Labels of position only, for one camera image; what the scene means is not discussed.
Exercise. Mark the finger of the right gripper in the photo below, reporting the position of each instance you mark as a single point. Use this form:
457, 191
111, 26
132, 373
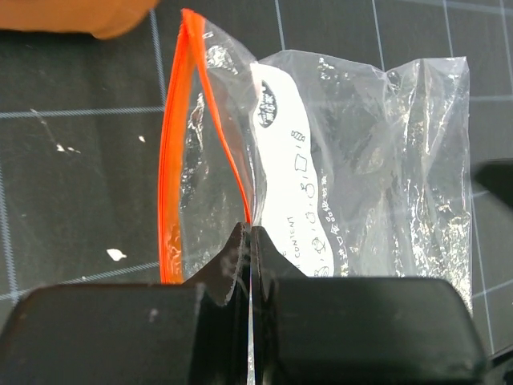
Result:
496, 177

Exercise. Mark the red zipper clear bag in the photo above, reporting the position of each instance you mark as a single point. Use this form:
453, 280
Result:
351, 170

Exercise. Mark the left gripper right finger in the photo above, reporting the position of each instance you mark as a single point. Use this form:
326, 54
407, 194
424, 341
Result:
358, 330

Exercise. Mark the orange plastic bin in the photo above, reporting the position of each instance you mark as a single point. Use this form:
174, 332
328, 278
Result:
103, 19

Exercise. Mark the black grid mat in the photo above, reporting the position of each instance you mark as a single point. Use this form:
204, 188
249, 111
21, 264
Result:
80, 118

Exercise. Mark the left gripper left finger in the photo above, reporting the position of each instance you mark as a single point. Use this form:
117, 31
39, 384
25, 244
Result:
190, 333

